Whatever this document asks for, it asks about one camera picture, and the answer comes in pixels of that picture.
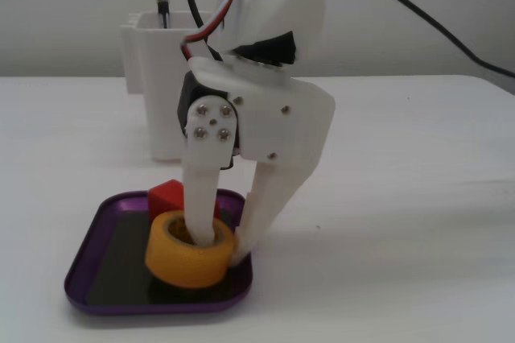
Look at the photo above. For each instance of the purple metal tray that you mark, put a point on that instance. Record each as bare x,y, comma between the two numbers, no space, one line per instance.
120,270

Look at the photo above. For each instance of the white plastic pen holder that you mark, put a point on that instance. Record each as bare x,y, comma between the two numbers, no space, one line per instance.
153,77

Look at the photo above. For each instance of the yellow tape roll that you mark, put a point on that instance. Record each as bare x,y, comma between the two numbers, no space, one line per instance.
181,262

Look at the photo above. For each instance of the red rectangular block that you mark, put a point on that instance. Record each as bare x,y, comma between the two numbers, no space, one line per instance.
165,198

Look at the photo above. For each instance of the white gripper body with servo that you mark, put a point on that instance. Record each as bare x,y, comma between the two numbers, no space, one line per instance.
278,117

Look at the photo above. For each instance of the white fixed gripper finger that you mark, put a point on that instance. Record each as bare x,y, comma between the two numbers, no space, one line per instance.
273,190

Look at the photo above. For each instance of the white moving gripper finger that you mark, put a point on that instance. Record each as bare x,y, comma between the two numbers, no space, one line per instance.
205,145

